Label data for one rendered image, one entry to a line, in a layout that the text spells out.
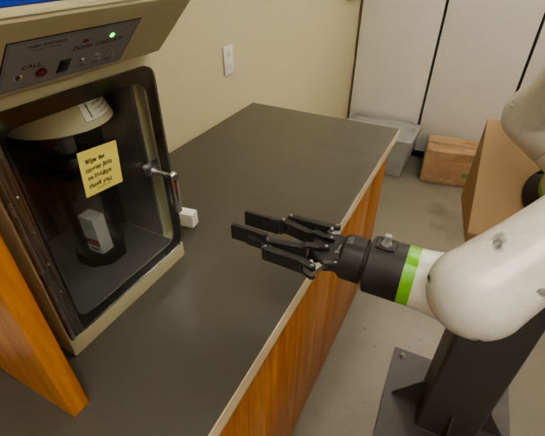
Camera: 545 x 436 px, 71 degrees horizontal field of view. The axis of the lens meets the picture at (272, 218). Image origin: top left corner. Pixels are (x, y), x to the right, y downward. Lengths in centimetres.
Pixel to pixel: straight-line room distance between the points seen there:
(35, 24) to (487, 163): 100
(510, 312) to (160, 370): 56
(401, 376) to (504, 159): 110
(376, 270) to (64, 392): 51
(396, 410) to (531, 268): 140
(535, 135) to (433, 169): 236
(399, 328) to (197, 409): 150
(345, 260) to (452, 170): 272
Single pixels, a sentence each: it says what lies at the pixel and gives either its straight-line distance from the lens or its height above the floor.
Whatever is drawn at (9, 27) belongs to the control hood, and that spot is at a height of 149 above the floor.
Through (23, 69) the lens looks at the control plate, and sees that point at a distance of 54.
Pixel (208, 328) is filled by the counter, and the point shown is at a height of 94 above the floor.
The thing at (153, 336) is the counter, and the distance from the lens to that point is 81.
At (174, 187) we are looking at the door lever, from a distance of 75.
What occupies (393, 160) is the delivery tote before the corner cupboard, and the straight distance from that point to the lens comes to 325.
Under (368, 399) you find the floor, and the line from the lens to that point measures 182.
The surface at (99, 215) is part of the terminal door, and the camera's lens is 71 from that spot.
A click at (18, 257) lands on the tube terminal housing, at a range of 70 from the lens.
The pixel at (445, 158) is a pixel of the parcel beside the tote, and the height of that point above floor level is 22.
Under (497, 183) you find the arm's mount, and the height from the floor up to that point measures 106.
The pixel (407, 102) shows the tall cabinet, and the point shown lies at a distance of 352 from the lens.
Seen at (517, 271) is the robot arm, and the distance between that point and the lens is 46.
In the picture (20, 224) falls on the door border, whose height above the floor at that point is 125.
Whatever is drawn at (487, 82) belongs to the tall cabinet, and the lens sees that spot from 342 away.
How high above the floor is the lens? 156
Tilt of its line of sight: 36 degrees down
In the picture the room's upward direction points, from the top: straight up
